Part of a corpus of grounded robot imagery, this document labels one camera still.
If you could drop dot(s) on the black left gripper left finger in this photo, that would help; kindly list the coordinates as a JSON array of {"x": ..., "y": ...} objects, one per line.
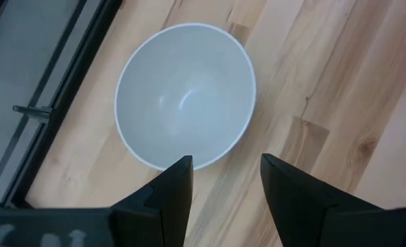
[{"x": 165, "y": 209}]

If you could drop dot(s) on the large grey bowl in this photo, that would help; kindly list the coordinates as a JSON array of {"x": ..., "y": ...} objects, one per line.
[{"x": 186, "y": 96}]

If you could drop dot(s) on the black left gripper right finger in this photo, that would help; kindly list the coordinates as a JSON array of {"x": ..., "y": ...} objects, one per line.
[{"x": 299, "y": 212}]

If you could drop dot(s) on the black table edge frame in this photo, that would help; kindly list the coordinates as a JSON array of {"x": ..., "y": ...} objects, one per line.
[{"x": 69, "y": 89}]

